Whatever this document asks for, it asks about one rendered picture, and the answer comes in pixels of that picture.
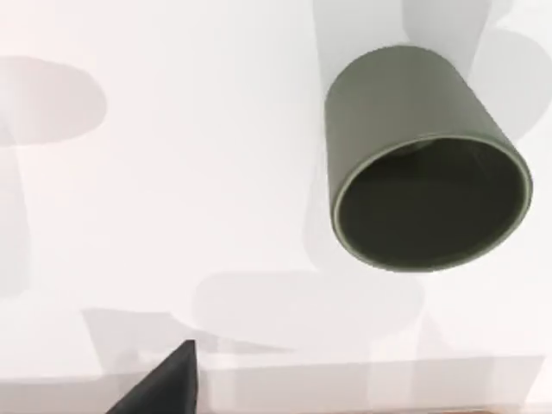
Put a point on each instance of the olive green cup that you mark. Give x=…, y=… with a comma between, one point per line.
x=401, y=129

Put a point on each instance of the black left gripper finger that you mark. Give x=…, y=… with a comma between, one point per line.
x=172, y=384

